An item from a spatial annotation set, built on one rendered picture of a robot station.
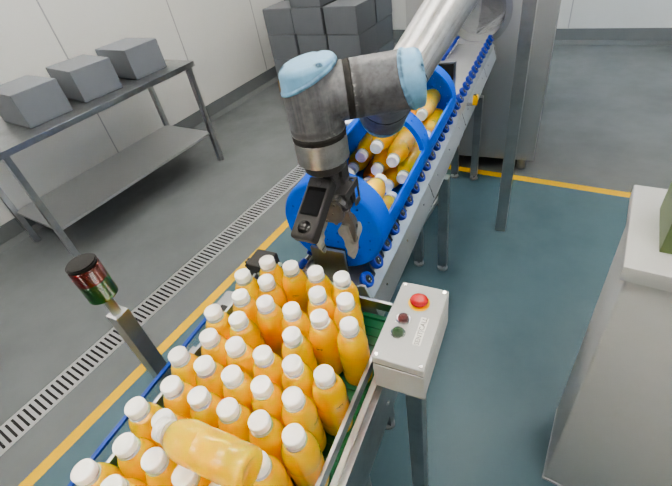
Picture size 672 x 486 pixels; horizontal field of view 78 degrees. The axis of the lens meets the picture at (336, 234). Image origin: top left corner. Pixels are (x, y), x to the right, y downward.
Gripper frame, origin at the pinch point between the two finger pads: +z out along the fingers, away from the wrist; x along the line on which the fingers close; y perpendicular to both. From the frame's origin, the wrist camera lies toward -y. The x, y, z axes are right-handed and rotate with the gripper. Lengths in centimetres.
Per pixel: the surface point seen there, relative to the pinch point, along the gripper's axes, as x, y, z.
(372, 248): 1.8, 21.0, 17.4
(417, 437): -16, -5, 57
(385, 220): -1.2, 24.5, 10.3
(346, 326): -3.3, -7.3, 13.1
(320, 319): 2.7, -7.3, 13.0
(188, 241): 184, 102, 121
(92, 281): 46, -22, -1
